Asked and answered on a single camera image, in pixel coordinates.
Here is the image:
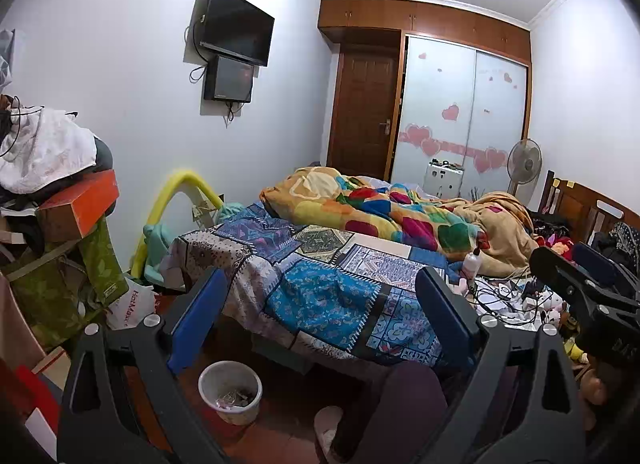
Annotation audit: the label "dark grey bag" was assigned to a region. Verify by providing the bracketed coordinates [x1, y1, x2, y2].
[92, 136, 115, 175]

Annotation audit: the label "wooden wardrobe frosted doors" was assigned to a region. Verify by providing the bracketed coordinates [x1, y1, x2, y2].
[318, 0, 532, 197]

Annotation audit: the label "standing fan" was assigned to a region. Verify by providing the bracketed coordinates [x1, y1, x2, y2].
[506, 139, 543, 205]

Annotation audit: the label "plush toy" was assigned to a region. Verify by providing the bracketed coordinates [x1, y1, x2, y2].
[542, 289, 581, 360]

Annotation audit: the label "person's right hand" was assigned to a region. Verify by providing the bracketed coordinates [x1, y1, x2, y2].
[580, 366, 616, 407]

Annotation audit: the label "green leaf-print bag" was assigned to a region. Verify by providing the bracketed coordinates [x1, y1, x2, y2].
[5, 216, 131, 350]

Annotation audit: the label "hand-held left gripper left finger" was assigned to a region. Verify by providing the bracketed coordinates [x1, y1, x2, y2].
[56, 266, 236, 464]

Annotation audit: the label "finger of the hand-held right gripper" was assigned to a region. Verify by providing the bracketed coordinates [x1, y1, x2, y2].
[572, 242, 640, 303]
[530, 245, 640, 331]

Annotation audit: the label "orange box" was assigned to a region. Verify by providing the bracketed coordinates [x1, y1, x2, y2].
[37, 170, 121, 245]

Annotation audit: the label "white plastic bottle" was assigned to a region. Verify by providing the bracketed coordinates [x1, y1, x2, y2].
[460, 246, 483, 281]

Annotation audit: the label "tangle of dark cables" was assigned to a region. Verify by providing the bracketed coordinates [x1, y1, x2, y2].
[465, 274, 556, 329]

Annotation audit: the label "black wall television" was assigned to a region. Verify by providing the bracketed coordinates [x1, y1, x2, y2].
[199, 0, 276, 68]

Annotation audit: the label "colourful patchwork fleece blanket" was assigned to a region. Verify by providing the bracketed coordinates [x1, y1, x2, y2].
[259, 166, 538, 277]

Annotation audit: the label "white cloth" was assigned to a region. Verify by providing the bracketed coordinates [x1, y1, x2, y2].
[0, 106, 98, 195]

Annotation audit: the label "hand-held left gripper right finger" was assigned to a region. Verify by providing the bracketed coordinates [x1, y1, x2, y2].
[415, 266, 586, 464]

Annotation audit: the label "pink slipper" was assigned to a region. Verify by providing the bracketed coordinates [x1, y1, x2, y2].
[314, 405, 347, 460]

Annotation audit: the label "cardboard box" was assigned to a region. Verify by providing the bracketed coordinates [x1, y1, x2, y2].
[30, 346, 71, 390]

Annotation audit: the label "beige mat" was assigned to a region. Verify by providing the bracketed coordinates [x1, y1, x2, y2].
[332, 233, 416, 269]

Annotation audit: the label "white plastic bag red print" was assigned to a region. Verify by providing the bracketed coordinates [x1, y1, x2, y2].
[107, 276, 161, 332]

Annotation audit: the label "person's leg purple trousers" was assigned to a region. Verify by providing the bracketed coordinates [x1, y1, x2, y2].
[345, 361, 448, 464]

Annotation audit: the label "yellow foam tube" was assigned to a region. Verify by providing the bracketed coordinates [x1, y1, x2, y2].
[131, 170, 224, 277]

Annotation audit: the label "blue patterned quilt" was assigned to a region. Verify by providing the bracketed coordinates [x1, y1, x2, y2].
[170, 201, 481, 362]

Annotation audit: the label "black box under television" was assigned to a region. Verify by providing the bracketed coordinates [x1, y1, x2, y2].
[202, 54, 256, 103]

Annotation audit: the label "blue cloth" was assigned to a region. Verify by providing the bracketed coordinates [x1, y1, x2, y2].
[410, 246, 451, 271]

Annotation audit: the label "white trash bin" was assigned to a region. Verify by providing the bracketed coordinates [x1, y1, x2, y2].
[198, 360, 263, 426]

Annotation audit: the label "brown wooden door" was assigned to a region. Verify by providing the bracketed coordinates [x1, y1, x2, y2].
[327, 44, 403, 182]

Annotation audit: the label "teal plastic seat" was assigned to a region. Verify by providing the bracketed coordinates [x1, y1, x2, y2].
[142, 201, 246, 289]

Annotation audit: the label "wooden headboard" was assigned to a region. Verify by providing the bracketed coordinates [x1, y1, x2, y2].
[539, 170, 640, 255]

